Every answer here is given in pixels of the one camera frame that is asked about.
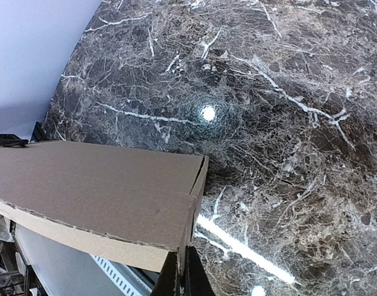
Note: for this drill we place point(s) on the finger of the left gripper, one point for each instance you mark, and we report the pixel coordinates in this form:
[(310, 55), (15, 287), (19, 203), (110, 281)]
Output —
[(11, 140)]

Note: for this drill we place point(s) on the white slotted cable duct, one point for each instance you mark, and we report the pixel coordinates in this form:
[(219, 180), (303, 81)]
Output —
[(127, 280)]

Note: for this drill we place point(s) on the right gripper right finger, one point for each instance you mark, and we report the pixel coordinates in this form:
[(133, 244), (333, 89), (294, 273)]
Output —
[(196, 282)]

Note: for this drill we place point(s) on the brown cardboard box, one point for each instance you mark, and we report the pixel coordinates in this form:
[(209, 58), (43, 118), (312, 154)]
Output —
[(130, 206)]

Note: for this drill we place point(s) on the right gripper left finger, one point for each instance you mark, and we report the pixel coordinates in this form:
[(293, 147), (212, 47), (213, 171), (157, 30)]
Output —
[(168, 280)]

